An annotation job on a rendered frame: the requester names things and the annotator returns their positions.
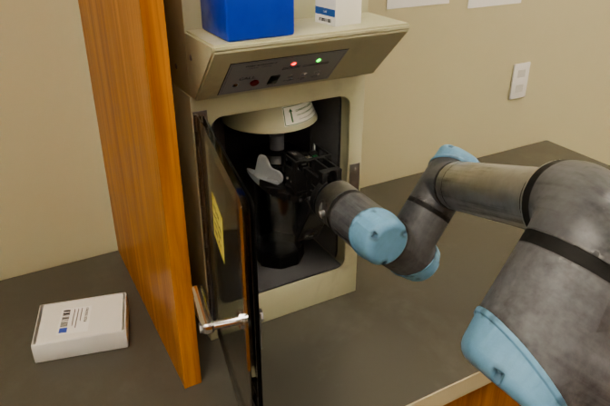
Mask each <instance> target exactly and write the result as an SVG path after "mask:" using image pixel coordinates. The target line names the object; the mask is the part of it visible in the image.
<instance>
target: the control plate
mask: <svg viewBox="0 0 610 406"><path fill-rule="evenodd" d="M348 50H349V49H341V50H334V51H328V52H320V53H313V54H300V55H294V56H286V57H279V58H272V59H265V60H259V61H251V62H244V63H237V64H231V65H230V67H229V69H228V72H227V74H226V75H225V78H224V80H223V82H222V85H221V88H220V91H219V92H218V94H217V95H222V94H233V93H239V92H245V91H250V90H257V89H262V88H269V87H274V86H281V85H286V84H297V83H304V82H309V81H315V80H321V79H327V78H329V76H330V75H331V73H332V72H333V70H334V69H335V68H336V66H337V65H338V64H339V62H340V60H341V59H342V58H343V56H344V55H345V53H347V52H348ZM319 58H321V59H322V60H321V61H320V62H317V63H316V62H315V61H316V60H317V59H319ZM293 62H297V64H295V65H290V64H291V63H293ZM317 71H320V75H316V74H315V73H316V72H317ZM304 73H307V74H306V77H304V76H301V75H302V74H304ZM278 74H280V78H279V79H278V81H277V83H276V84H267V83H268V81H269V79H270V78H271V76H273V75H278ZM291 74H292V75H293V77H292V79H290V78H288V76H289V75H291ZM253 80H259V83H258V84H257V85H255V86H251V85H250V82H251V81H253ZM233 84H239V85H238V86H237V87H232V85H233Z"/></svg>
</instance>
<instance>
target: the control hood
mask: <svg viewBox="0 0 610 406"><path fill-rule="evenodd" d="M408 30H409V24H408V23H406V22H402V21H399V20H396V19H392V18H388V17H386V16H382V15H375V14H372V13H369V12H366V13H361V23H360V24H354V25H343V26H337V27H335V26H331V25H325V24H321V23H317V22H315V17H312V18H303V19H294V34H293V35H284V36H276V37H268V38H260V39H251V40H244V41H236V42H227V41H225V40H223V39H221V38H220V37H218V36H216V35H213V34H212V33H210V32H208V31H206V30H204V29H195V30H186V33H184V34H185V44H186V54H187V65H188V76H189V86H190V96H191V97H192V98H193V99H194V100H196V101H200V100H205V99H211V98H217V97H223V96H229V95H235V94H246V93H251V92H258V91H263V90H269V89H275V88H281V87H286V86H293V85H298V84H309V83H315V82H321V81H327V80H333V79H339V78H344V77H351V76H356V75H362V74H372V73H374V72H375V70H376V69H377V68H378V67H379V65H380V64H381V63H382V62H383V61H384V59H385V58H386V57H387V56H388V55H389V53H390V52H391V51H392V50H393V48H394V47H395V46H396V45H397V44H398V42H399V41H400V40H401V39H402V38H403V36H404V35H405V34H406V33H407V32H408ZM341 49H349V50H348V52H347V53H345V55H344V56H343V58H342V59H341V60H340V62H339V64H338V65H337V66H336V68H335V69H334V70H333V72H332V73H331V75H330V76H329V78H327V79H321V80H315V81H309V82H304V83H297V84H286V85H281V86H274V87H269V88H262V89H257V90H250V91H245V92H239V93H233V94H222V95H217V94H218V92H219V91H220V88H221V85H222V82H223V80H224V78H225V75H226V74H227V72H228V69H229V67H230V65H231V64H237V63H244V62H251V61H259V60H265V59H272V58H279V57H286V56H294V55H300V54H313V53H320V52H328V51H334V50H341Z"/></svg>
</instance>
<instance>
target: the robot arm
mask: <svg viewBox="0 0 610 406"><path fill-rule="evenodd" d="M320 150H321V151H322V152H324V153H325V154H324V155H321V156H320ZM286 157H287V158H286ZM281 170H282V171H283V172H284V173H285V181H286V187H285V183H283V179H284V178H283V174H282V173H281V172H280V171H279V170H276V169H273V168H272V167H271V164H270V162H269V160H268V158H267V156H266V155H264V154H260V155H259V156H258V159H257V163H256V167H255V170H254V169H251V168H247V173H248V174H249V176H250V177H251V179H252V180H253V181H254V182H255V183H256V184H257V185H259V186H260V188H261V189H262V190H264V191H265V192H266V193H268V194H270V195H273V196H276V197H280V198H284V199H286V200H290V201H291V202H295V203H304V204H303V206H302V208H301V210H300V214H299V216H298V218H297V221H296V222H295V224H294V227H293V229H292V230H293V231H294V234H295V236H296V238H297V241H301V240H309V239H312V238H314V237H316V236H319V234H320V231H321V229H322V227H323V225H324V223H325V224H326V225H328V226H329V228H330V229H331V230H332V231H333V232H334V233H335V234H337V235H338V236H339V237H340V238H341V239H342V240H343V241H344V242H346V243H347V244H348V245H349V246H350V247H352V249H353V250H354V251H355V252H356V253H357V254H358V255H359V256H360V257H362V258H363V259H366V260H368V261H369V262H371V263H373V264H376V265H380V264H381V265H383V266H385V267H386V268H388V269H390V270H391V271H392V272H393V273H395V274H396V275H398V276H402V277H404V278H406V279H408V280H410V281H413V282H421V281H424V280H426V279H428V278H429V277H431V276H432V275H433V274H434V273H435V271H436V270H437V268H438V266H439V258H440V252H439V249H438V247H437V246H436V244H437V242H438V240H439V238H440V236H441V235H442V233H443V232H444V231H445V229H446V227H447V226H448V223H449V222H450V220H451V218H452V217H453V215H454V214H455V212H456V211H458V212H462V213H467V214H471V215H474V216H477V217H481V218H484V219H488V220H491V221H494V222H498V223H503V224H507V225H510V226H514V227H516V228H520V229H524V230H525V231H524V233H523V234H522V236H521V238H520V239H519V241H518V243H517V245H516V247H515V248H514V250H513V252H512V253H511V254H510V256H509V257H508V259H507V261H506V263H505V265H504V266H503V268H502V270H501V271H500V273H499V275H498V276H497V278H496V279H495V281H494V283H493V284H492V286H491V288H490V289H489V291H488V293H487V295H486V296H485V298H484V300H483V301H482V303H481V304H480V305H479V306H477V308H476V309H475V310H474V317H473V319H472V320H471V322H470V324H469V325H468V327H467V330H466V331H465V333H464V335H463V337H462V340H461V351H462V353H463V355H464V357H465V358H466V359H467V360H468V361H469V362H470V363H471V364H472V365H473V366H474V367H475V368H477V369H478V370H479V371H480V372H482V373H483V374H484V375H485V376H486V377H487V378H489V379H490V380H491V381H492V382H493V383H495V385H496V386H497V387H499V388H500V389H501V390H502V391H504V392H505V393H506V394H507V395H509V396H510V397H511V398H512V399H513V400H515V401H516V402H517V403H518V404H520V405H521V406H610V170H608V169H606V168H604V167H603V166H601V165H598V164H596V163H590V162H587V161H579V160H554V161H551V162H548V163H545V164H543V165H541V166H540V167H534V166H521V165H509V164H496V163H481V162H480V161H479V160H478V159H477V158H476V157H475V156H473V155H472V154H470V153H468V152H467V151H465V150H463V149H461V148H459V147H456V146H453V145H451V144H444V145H442V146H440V147H439V149H438V151H437V152H436V154H435V155H434V157H432V158H431V159H430V160H429V162H428V167H427V168H426V170H425V172H424V173H423V174H422V176H421V177H420V179H419V180H418V183H417V184H416V186H415V188H414V189H413V191H412V193H411V194H410V196H409V198H408V199H407V201H406V202H405V204H404V205H403V207H402V209H401V210H400V212H399V214H398V216H396V215H395V214H393V213H392V212H390V211H388V210H386V209H384V208H382V207H381V206H380V205H378V204H377V203H375V202H374V201H372V200H371V199H369V198H368V196H366V195H365V194H363V193H362V192H361V191H359V190H358V189H356V188H355V187H354V186H352V185H351V184H349V183H348V182H345V181H342V180H341V176H342V169H341V168H339V167H338V166H337V165H336V164H334V163H333V162H332V154H331V153H329V152H328V151H326V150H325V149H323V148H322V147H320V146H319V145H317V144H313V146H312V151H310V152H307V153H306V152H298V151H297V150H292V151H288V152H287V153H284V152H281Z"/></svg>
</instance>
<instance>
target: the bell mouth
mask: <svg viewBox="0 0 610 406"><path fill-rule="evenodd" d="M221 119H222V121H223V123H224V124H226V125H227V126H228V127H230V128H231V129H234V130H237V131H240V132H244V133H249V134H285V133H291V132H296V131H299V130H302V129H305V128H307V127H309V126H311V125H313V124H314V123H315V122H316V121H317V119H318V115H317V113H316V111H315V108H314V106H313V104H312V102H306V103H300V104H290V105H284V106H280V107H274V108H269V109H263V110H258V111H253V112H248V113H242V114H232V115H227V116H223V117H222V118H221Z"/></svg>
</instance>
